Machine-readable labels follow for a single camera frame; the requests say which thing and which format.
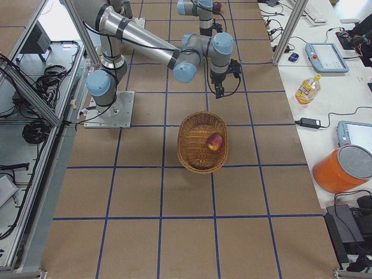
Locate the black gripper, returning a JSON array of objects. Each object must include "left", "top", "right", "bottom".
[{"left": 210, "top": 71, "right": 226, "bottom": 99}]

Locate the dark red apple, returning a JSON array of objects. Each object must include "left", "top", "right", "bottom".
[{"left": 212, "top": 1, "right": 221, "bottom": 14}]

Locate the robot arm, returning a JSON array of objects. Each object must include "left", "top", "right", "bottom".
[
  {"left": 177, "top": 0, "right": 223, "bottom": 37},
  {"left": 73, "top": 1, "right": 241, "bottom": 99}
]

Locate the woven wicker basket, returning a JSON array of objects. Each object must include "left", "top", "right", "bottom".
[{"left": 177, "top": 112, "right": 229, "bottom": 174}]

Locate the dark blue checkered pouch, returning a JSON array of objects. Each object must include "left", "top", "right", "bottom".
[{"left": 288, "top": 52, "right": 299, "bottom": 62}]

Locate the orange juice bottle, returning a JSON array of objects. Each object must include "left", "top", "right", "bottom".
[{"left": 295, "top": 74, "right": 321, "bottom": 105}]

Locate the black power brick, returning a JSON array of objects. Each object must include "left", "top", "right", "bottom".
[{"left": 295, "top": 117, "right": 321, "bottom": 129}]

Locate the blue teach pendant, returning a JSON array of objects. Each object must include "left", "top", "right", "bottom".
[
  {"left": 305, "top": 43, "right": 349, "bottom": 73},
  {"left": 337, "top": 121, "right": 371, "bottom": 153}
]

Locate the white keyboard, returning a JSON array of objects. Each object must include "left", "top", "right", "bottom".
[{"left": 303, "top": 1, "right": 328, "bottom": 26}]

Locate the orange cylindrical container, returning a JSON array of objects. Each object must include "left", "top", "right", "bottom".
[{"left": 312, "top": 144, "right": 371, "bottom": 194}]

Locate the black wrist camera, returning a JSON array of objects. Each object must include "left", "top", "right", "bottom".
[{"left": 227, "top": 59, "right": 241, "bottom": 78}]

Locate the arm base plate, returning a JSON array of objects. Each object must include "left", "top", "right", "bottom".
[{"left": 83, "top": 91, "right": 135, "bottom": 128}]

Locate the aluminium frame post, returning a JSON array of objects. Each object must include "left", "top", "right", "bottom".
[{"left": 272, "top": 0, "right": 308, "bottom": 66}]

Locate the aluminium frame rail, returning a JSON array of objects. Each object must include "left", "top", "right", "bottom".
[{"left": 1, "top": 54, "right": 61, "bottom": 126}]

